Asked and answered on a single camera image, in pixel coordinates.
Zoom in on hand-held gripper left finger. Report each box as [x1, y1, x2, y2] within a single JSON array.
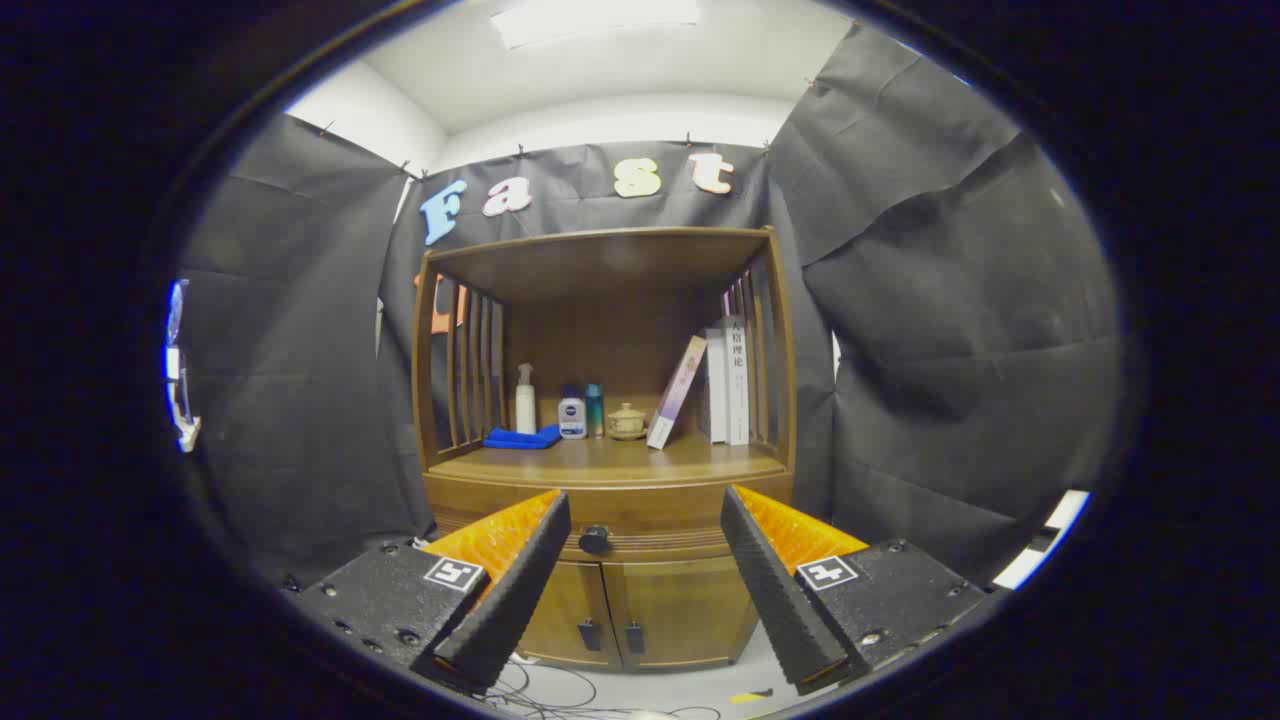
[[285, 488, 573, 696]]

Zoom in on patterned cover book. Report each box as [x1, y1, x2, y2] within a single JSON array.
[[697, 328, 728, 444]]

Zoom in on black floor cables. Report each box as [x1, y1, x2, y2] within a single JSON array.
[[480, 655, 721, 720]]

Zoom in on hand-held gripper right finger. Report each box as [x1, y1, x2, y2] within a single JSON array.
[[720, 484, 1006, 698]]

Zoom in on wooden cabinet door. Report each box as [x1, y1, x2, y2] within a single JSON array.
[[602, 555, 761, 669], [518, 562, 623, 669]]

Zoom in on purple and white book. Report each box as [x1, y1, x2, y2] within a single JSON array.
[[646, 335, 708, 450]]

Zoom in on blue cloth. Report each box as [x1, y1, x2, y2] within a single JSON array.
[[483, 425, 563, 450]]

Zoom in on wooden countertop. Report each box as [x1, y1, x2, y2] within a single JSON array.
[[430, 432, 788, 489]]

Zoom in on wooden drawer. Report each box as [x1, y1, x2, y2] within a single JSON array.
[[424, 472, 794, 563]]

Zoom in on wooden cabinet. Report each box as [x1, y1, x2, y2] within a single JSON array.
[[410, 226, 798, 671]]

